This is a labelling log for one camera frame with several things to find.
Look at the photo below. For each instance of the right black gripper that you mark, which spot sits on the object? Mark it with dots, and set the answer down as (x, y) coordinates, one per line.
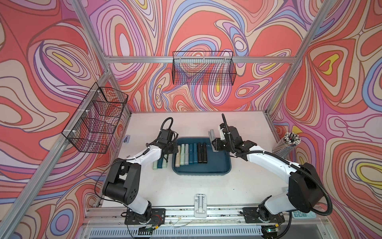
(217, 146)

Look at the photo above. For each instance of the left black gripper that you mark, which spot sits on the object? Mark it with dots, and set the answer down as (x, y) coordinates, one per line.
(175, 144)

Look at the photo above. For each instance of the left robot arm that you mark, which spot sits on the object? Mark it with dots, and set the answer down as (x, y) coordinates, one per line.
(123, 179)

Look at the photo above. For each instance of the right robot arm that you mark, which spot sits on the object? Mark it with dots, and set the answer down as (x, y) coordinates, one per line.
(305, 193)

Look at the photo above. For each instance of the small blue clip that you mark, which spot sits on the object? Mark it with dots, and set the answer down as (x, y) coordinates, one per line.
(126, 138)

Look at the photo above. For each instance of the pencil cup holder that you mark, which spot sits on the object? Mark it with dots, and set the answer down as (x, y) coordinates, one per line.
(286, 144)

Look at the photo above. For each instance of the teal desk calculator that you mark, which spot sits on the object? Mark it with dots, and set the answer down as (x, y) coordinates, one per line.
(303, 216)

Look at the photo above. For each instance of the white center rail bracket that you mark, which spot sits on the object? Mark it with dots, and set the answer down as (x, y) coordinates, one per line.
(200, 206)

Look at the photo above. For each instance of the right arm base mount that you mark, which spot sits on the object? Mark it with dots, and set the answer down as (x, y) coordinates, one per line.
(256, 216)

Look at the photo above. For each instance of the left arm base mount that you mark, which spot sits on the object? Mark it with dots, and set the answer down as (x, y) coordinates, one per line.
(154, 217)

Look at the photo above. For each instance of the black wire basket back wall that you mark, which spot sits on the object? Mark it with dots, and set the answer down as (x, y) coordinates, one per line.
(203, 68)

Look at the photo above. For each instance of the black wire basket wall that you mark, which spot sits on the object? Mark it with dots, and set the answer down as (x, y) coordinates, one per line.
(203, 68)
(96, 119)

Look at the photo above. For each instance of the black wire basket left wall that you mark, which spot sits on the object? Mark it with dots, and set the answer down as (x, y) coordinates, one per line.
(96, 119)

